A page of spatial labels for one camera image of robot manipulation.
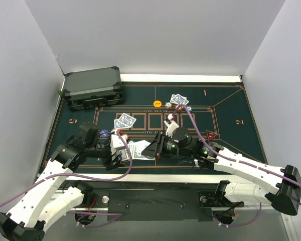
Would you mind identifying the blue playing card deck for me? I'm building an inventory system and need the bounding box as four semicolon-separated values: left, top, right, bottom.
117;149;130;162

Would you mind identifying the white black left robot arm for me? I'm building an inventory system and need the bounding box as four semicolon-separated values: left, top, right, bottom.
0;123;129;240

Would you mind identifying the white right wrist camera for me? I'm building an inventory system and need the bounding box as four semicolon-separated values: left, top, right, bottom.
164;114;180;138

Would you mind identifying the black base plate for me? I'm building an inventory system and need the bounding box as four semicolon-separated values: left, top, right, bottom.
61;181;244;225

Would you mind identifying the dark green poker mat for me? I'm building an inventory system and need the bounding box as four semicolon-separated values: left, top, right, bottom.
40;82;267;169

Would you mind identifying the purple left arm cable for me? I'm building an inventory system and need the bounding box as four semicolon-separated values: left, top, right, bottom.
0;132;134;230

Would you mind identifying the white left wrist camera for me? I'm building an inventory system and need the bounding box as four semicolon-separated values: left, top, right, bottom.
110;133;127;155

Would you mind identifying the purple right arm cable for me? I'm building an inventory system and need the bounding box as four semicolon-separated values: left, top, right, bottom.
169;104;301;228

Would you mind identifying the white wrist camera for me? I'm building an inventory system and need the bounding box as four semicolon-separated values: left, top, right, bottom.
164;114;180;138
110;133;127;155

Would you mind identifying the aluminium mounting rail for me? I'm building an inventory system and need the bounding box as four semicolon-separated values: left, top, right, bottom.
14;187;299;241

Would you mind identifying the black aluminium poker case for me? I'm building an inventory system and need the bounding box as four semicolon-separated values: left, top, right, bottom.
61;66;124;111

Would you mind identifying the orange dealer button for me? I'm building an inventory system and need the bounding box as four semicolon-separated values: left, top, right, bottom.
153;100;162;108

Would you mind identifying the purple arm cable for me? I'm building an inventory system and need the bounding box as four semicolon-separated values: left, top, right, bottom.
0;132;134;230
169;104;301;228

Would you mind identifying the blue blind button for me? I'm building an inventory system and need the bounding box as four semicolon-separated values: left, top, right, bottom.
100;129;109;138

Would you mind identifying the blue back playing card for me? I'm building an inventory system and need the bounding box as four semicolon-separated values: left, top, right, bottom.
170;94;177;104
128;140;155;161
114;119;129;129
118;113;136;128
175;94;189;105

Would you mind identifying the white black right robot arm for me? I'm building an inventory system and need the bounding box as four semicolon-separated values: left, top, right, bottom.
148;127;301;216

